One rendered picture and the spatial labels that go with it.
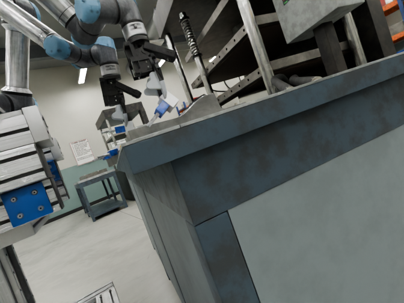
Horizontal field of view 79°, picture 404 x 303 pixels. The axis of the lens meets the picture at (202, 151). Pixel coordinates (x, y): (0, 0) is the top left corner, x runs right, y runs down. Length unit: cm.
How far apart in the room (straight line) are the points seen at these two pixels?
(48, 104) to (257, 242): 841
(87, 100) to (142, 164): 845
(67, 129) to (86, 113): 73
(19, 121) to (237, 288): 61
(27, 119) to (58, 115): 781
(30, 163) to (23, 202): 10
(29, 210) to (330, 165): 69
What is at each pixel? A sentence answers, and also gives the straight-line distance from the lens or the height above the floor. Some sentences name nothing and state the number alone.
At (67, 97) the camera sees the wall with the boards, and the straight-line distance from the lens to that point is 871.
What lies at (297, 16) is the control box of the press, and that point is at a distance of 134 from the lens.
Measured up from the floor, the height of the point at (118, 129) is 93.
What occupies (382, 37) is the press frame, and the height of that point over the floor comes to 98.
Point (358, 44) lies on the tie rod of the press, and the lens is 185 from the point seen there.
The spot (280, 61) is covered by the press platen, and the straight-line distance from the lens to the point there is 149.
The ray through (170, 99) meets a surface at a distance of 83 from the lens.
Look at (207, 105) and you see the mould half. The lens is 101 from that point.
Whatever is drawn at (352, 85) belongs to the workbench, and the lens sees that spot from 48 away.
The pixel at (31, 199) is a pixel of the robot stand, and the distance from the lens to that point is 76.
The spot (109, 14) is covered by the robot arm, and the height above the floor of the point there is 122.
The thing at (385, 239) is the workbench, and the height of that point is 50.
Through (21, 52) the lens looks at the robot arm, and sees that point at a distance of 142.
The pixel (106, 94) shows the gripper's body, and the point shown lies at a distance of 109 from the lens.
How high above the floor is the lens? 77
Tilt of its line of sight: 3 degrees down
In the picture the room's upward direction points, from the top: 20 degrees counter-clockwise
